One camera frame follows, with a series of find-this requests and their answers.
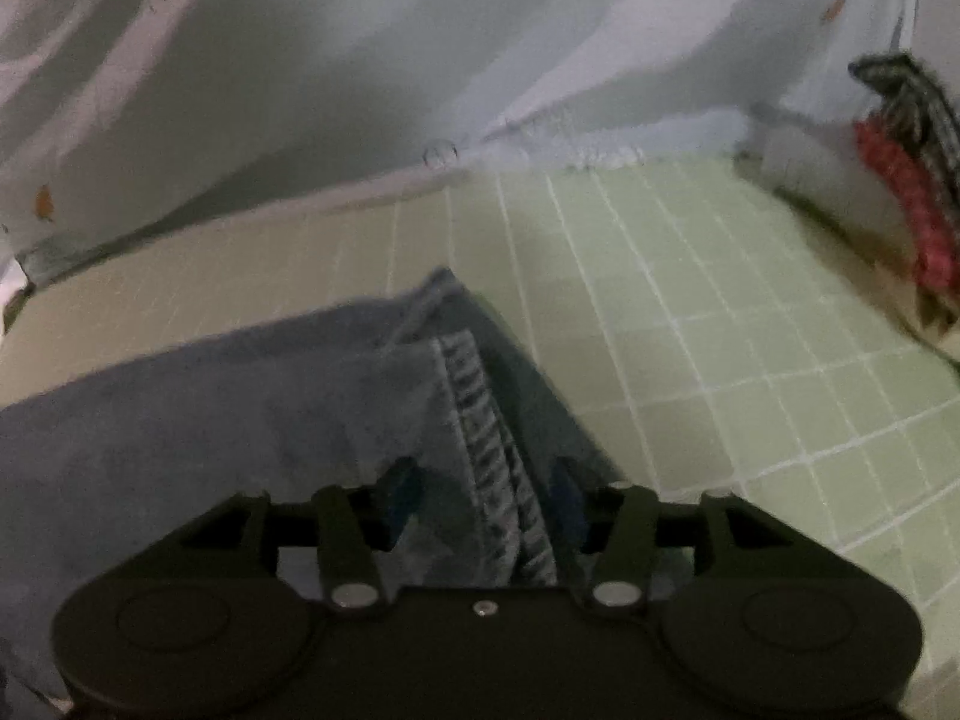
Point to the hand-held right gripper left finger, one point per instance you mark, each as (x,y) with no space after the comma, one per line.
(401,496)

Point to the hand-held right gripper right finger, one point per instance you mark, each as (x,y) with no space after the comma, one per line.
(568,504)

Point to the blue denim jeans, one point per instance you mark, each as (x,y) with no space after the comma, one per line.
(225,420)

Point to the grey cloth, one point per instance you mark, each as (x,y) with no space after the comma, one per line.
(817,172)

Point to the carrot print light blue quilt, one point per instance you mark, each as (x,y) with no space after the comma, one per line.
(300,52)

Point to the red plaid cloth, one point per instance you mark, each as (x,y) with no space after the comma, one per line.
(911,195)

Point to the dark striped cloth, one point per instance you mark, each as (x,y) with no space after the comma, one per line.
(911,94)

